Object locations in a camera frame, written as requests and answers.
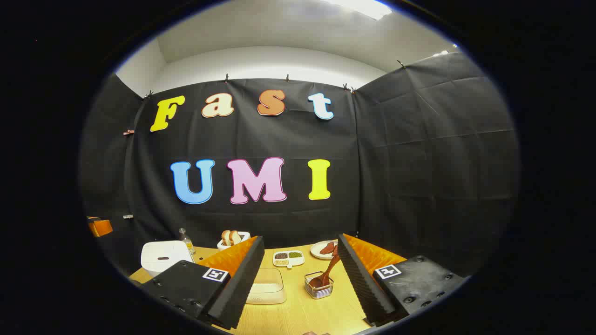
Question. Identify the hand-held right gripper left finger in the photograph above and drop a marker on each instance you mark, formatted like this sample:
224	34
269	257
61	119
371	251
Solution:
242	288

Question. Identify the black backdrop cloth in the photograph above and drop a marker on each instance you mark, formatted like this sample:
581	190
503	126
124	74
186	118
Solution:
260	139

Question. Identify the small glass bottle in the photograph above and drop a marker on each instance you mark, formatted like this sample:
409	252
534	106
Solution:
187	242

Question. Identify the white toaster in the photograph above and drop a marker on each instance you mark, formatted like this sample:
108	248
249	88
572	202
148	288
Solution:
246	236

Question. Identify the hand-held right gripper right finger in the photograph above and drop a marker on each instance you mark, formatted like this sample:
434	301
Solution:
363	288

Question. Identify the white round plate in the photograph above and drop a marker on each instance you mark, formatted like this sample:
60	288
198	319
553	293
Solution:
316	252

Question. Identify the white rice cooker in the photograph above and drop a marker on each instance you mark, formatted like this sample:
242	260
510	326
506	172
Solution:
163	253

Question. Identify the white divided bean dish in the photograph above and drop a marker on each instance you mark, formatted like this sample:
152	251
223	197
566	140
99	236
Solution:
288	261

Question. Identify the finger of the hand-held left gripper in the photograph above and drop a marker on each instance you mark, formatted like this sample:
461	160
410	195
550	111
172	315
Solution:
101	228

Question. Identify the brown wooden spoon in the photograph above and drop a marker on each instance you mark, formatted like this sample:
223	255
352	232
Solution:
321	280

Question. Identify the bread slice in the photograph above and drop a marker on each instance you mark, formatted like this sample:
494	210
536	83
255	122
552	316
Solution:
226	238
235	237

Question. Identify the clear plastic tray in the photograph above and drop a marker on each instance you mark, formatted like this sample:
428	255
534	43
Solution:
267	300

